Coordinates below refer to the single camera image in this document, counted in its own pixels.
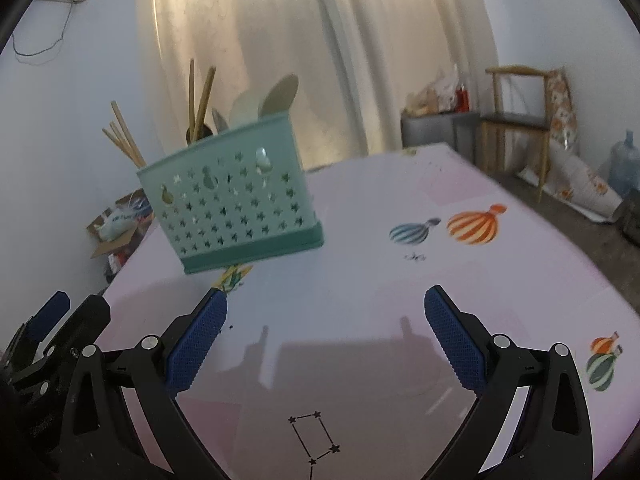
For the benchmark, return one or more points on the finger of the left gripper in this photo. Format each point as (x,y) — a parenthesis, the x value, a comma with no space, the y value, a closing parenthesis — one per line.
(35,330)
(83,327)

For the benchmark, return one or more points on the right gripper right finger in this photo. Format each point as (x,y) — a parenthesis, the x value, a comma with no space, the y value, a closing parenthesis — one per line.
(553,439)

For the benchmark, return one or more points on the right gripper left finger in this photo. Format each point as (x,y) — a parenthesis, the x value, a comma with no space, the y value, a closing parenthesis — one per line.
(98,437)

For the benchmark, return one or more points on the wooden chopstick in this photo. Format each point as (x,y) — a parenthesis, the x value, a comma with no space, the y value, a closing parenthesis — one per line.
(191,104)
(115,129)
(121,122)
(202,107)
(125,149)

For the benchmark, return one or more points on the metal spoon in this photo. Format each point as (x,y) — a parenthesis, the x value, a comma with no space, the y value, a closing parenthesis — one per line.
(220,122)

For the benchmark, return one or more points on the cardboard box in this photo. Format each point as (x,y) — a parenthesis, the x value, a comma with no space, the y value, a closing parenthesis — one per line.
(122,225)

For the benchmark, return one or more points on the green plastic utensil holder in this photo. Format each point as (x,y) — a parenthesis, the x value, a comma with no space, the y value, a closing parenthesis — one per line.
(235,198)

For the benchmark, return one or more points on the blue water jug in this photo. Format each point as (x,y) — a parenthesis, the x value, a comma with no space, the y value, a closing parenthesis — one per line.
(623,175)

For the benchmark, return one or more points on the wooden chair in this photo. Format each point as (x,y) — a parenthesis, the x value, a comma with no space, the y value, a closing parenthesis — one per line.
(499,121)

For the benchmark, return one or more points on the floral cushion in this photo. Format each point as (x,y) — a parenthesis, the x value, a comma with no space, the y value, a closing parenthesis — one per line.
(564,128)

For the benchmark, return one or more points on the grey cabinet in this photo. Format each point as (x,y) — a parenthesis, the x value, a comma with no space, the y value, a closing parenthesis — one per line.
(458,130)

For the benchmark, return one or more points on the red bottle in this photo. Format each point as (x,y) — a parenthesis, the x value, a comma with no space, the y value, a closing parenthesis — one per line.
(462,99)

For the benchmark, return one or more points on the white plastic bag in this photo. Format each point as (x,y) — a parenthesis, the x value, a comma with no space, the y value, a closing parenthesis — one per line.
(439,96)

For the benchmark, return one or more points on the cream curtain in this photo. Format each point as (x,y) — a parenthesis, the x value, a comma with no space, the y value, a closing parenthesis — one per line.
(356,61)

